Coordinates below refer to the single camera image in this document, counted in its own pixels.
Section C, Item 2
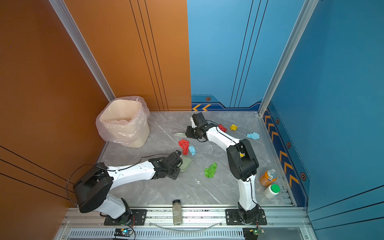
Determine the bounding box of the green hand brush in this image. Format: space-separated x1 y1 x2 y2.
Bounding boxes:
174 133 187 138

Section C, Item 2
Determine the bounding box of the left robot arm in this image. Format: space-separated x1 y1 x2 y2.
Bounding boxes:
73 151 183 225

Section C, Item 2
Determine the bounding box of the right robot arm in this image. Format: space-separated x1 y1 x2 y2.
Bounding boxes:
186 113 261 225

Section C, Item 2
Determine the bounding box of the cyan paper scrap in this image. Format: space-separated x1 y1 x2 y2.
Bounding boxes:
189 146 196 157

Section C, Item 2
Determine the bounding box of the red paper scrap left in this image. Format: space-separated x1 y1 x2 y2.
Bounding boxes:
179 140 190 151

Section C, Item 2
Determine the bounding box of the large red paper scrap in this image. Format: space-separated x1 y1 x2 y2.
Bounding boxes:
218 124 227 133

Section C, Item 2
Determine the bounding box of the green paper scrap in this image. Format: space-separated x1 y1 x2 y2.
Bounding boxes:
204 163 218 178

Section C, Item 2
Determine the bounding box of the light blue paper scrap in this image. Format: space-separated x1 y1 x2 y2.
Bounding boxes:
247 132 260 140

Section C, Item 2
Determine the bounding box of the trash bin with plastic bag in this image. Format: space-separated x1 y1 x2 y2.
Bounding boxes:
96 96 150 148

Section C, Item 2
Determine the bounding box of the glass jar black lid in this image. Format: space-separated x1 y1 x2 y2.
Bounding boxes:
173 200 183 226

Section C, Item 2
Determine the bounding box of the white bottle green cap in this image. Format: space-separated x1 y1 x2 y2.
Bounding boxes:
264 184 281 199

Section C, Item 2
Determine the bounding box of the right green circuit board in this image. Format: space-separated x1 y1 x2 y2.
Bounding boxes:
243 228 265 240

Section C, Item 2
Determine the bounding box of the green circuit board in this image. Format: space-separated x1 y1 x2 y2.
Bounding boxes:
243 228 265 240
114 228 136 240

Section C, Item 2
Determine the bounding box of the left green circuit board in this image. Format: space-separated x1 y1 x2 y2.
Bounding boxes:
114 228 136 240

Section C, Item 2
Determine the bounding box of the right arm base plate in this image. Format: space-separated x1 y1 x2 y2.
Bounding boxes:
225 207 268 226

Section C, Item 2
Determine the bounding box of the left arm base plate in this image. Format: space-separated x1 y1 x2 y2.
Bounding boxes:
104 209 147 227

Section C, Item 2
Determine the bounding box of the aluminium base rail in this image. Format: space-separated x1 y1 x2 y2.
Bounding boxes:
60 205 312 230

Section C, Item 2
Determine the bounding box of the white cable duct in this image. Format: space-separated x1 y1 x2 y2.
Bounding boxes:
62 228 245 240

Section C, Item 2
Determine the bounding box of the aluminium corner post right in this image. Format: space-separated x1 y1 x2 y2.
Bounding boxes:
258 0 319 117

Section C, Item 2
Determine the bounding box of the aluminium corner post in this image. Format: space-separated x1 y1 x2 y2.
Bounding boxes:
49 0 116 102
258 0 319 117

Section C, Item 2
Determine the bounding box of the aluminium corner post left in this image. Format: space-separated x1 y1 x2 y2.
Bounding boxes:
49 0 116 102

